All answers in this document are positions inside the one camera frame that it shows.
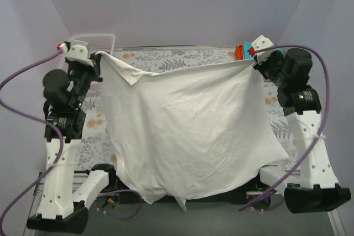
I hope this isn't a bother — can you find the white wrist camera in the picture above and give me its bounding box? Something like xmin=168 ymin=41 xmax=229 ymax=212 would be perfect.
xmin=57 ymin=40 xmax=93 ymax=67
xmin=247 ymin=35 xmax=275 ymax=65

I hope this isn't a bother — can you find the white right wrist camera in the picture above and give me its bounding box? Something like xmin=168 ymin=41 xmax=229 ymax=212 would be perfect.
xmin=247 ymin=35 xmax=275 ymax=65

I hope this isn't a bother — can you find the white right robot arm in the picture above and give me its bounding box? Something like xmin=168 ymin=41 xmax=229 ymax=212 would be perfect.
xmin=245 ymin=47 xmax=351 ymax=213

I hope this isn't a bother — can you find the folded orange t shirt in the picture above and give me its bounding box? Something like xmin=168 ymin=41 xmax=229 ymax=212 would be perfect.
xmin=235 ymin=45 xmax=244 ymax=61

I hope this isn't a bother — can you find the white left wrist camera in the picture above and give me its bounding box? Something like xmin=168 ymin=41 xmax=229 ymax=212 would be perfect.
xmin=57 ymin=40 xmax=93 ymax=67

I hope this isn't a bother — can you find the white t shirt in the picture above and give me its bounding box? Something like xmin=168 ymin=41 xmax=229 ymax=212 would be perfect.
xmin=95 ymin=51 xmax=291 ymax=212

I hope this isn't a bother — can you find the aluminium frame rail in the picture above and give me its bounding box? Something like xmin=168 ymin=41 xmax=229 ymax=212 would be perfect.
xmin=27 ymin=164 xmax=351 ymax=235

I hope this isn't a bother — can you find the floral patterned table mat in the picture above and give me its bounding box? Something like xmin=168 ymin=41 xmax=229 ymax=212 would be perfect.
xmin=75 ymin=48 xmax=298 ymax=171

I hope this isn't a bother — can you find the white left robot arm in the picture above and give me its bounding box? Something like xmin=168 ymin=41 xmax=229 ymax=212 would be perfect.
xmin=27 ymin=54 xmax=118 ymax=234

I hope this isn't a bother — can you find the white plastic laundry basket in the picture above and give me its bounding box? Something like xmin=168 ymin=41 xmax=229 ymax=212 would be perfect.
xmin=69 ymin=33 xmax=116 ymax=54

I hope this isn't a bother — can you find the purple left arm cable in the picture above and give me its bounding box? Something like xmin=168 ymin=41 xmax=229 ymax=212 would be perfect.
xmin=0 ymin=49 xmax=142 ymax=229

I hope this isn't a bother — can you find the folded blue t shirt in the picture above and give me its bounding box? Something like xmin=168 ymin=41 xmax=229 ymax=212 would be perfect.
xmin=235 ymin=36 xmax=282 ymax=64

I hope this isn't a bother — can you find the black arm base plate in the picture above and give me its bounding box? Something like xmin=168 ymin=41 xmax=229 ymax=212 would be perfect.
xmin=85 ymin=169 xmax=284 ymax=204

